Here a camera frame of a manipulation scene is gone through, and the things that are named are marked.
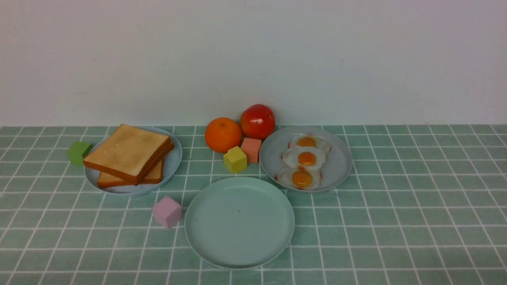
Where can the fried egg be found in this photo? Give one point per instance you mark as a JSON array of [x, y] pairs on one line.
[[299, 179], [304, 157], [310, 140]]

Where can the toast slice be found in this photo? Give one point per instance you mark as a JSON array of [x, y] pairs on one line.
[[155, 174], [129, 153], [106, 181]]

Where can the salmon cube block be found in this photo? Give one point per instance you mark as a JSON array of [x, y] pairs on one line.
[[251, 147]]

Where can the red tomato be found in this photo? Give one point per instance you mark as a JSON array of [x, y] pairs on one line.
[[257, 122]]

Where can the yellow cube block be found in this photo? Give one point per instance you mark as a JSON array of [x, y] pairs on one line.
[[235, 160]]

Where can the orange fruit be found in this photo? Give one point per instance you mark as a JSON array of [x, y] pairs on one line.
[[222, 134]]

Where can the green empty centre plate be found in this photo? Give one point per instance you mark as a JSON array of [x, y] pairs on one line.
[[239, 223]]

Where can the light blue bread plate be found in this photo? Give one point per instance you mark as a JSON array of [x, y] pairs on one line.
[[171, 164]]

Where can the grey egg plate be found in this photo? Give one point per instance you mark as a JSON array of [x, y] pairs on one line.
[[336, 169]]

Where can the pink cube block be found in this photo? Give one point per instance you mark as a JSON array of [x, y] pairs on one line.
[[167, 212]]

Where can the green cube block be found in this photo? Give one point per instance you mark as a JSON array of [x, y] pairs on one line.
[[78, 151]]

